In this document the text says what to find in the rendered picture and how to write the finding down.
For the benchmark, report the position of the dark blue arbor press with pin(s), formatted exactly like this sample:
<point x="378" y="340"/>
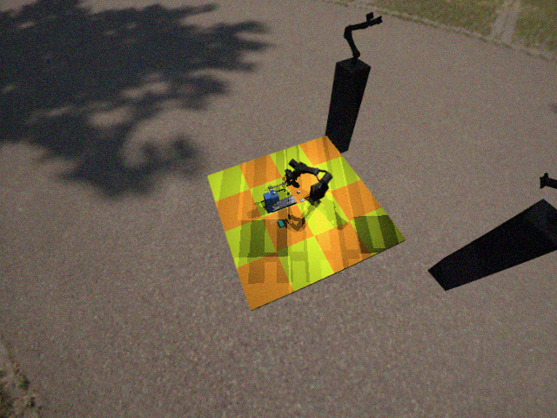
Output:
<point x="273" y="197"/>

